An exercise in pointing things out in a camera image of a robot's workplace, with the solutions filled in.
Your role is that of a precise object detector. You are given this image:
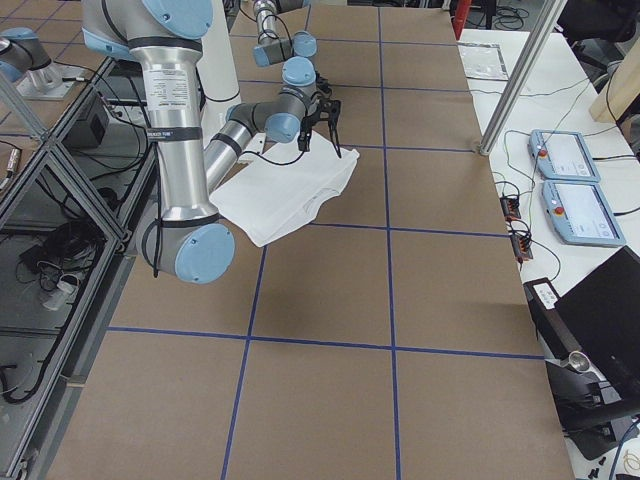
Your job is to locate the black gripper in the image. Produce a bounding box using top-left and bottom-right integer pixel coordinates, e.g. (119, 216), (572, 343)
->
(297, 97), (342, 158)

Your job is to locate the white long-sleeve printed shirt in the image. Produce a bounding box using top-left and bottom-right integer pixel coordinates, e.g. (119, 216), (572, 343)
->
(210, 133), (360, 247)

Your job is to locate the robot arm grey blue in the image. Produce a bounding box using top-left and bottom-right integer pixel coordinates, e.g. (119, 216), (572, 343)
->
(82, 1), (341, 284)
(249, 0), (318, 67)

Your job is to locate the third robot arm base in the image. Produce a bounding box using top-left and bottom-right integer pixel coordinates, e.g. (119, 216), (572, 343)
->
(1, 27), (84, 101)

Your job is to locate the white paper sheet in sleeve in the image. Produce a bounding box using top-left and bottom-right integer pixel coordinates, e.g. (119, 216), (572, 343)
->
(458, 42), (509, 81)

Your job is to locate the orange black connector box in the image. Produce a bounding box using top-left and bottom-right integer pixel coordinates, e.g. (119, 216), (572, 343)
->
(500, 196), (522, 221)

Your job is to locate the upper blue teach pendant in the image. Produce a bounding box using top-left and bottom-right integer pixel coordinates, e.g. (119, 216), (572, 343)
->
(528, 129), (601, 183)

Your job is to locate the blue teach pendant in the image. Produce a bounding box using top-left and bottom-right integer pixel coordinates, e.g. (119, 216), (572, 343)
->
(528, 129), (601, 183)
(542, 180), (626, 247)

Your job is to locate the lower blue teach pendant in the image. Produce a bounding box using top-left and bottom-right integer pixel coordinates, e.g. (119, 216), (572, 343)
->
(542, 180), (626, 247)

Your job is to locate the white power strip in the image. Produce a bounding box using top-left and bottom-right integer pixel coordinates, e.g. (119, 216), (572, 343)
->
(42, 277), (78, 311)

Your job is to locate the black laptop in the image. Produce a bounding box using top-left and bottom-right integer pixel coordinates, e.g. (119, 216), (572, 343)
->
(523, 246), (639, 398)

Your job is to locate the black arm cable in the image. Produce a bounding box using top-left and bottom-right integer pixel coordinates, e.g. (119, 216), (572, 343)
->
(254, 144), (307, 167)

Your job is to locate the aluminium frame post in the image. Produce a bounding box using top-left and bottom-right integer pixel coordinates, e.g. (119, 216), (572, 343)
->
(477, 0), (567, 156)

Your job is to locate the black camera stand device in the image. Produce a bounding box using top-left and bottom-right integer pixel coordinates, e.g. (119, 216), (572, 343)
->
(545, 359), (639, 460)

